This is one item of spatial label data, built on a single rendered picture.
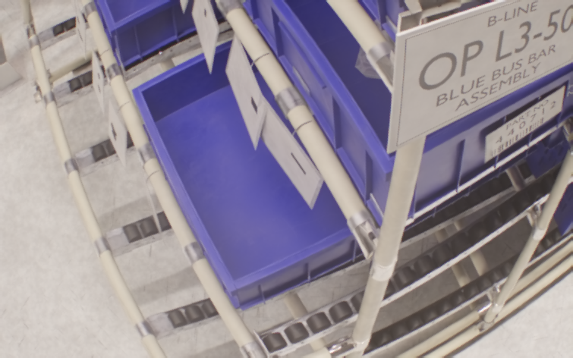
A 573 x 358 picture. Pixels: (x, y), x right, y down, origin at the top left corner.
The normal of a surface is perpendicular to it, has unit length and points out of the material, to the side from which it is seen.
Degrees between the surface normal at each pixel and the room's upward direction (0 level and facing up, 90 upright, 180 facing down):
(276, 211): 3
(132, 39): 90
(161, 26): 90
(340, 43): 5
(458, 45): 90
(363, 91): 5
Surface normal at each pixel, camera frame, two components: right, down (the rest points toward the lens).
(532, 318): 0.01, -0.44
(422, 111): 0.46, 0.80
